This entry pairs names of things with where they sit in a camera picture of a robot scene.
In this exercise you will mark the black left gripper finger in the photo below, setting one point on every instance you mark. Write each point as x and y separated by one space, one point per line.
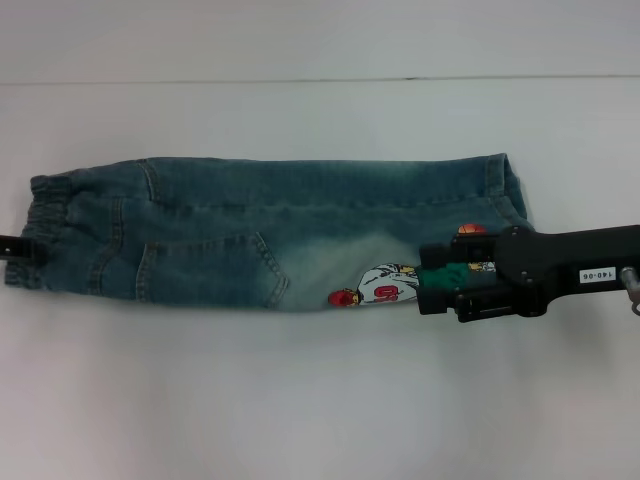
20 248

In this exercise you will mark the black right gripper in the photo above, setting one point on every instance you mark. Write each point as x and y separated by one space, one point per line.
550 275

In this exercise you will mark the blue denim shorts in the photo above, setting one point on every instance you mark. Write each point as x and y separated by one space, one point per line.
225 235

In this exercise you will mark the metal gripper connector plug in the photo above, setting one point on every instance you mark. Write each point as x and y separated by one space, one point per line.
631 289

